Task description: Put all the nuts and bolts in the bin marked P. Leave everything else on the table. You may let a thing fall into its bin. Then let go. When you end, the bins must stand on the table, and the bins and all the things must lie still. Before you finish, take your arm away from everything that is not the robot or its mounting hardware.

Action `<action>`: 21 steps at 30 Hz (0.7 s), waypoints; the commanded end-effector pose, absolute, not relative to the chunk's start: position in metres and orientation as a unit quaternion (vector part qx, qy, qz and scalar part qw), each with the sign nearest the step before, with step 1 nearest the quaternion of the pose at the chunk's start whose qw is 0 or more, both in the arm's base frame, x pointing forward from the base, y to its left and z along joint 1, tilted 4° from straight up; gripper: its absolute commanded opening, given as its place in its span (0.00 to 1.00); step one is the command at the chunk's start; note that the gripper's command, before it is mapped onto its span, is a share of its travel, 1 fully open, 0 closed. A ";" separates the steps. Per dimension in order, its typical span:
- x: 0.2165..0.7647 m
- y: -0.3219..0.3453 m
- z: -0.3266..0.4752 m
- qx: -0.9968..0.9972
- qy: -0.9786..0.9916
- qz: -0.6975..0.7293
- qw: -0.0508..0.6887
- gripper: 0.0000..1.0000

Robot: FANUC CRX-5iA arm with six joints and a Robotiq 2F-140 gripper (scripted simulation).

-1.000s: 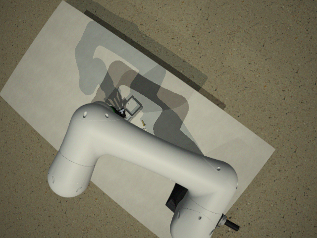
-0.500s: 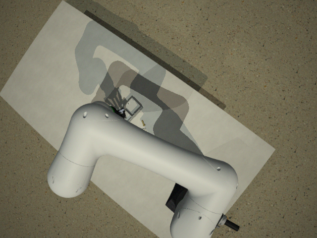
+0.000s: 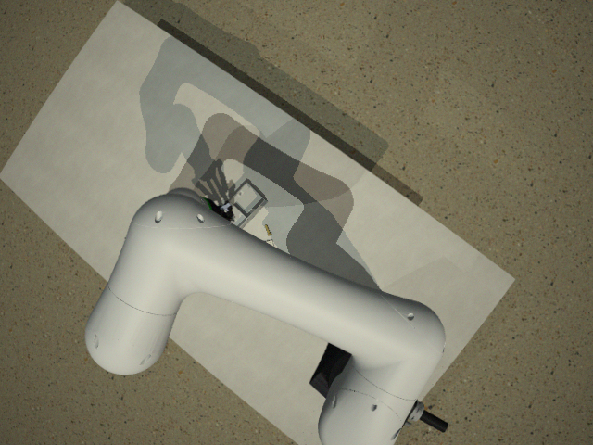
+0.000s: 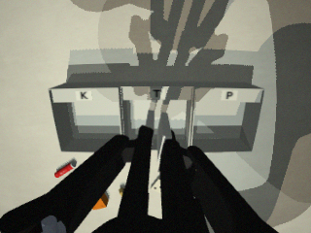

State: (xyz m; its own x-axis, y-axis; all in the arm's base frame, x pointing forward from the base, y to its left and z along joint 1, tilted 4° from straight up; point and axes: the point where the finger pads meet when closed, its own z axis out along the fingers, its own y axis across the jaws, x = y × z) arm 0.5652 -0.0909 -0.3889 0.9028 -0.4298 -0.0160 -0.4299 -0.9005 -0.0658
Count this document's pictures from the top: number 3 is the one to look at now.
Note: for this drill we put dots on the grey three-compartment bin rack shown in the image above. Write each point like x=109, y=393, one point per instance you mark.
x=246, y=201

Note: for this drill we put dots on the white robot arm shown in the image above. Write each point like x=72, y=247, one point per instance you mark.
x=176, y=246

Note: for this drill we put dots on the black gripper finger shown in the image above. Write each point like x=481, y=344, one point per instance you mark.
x=227, y=206

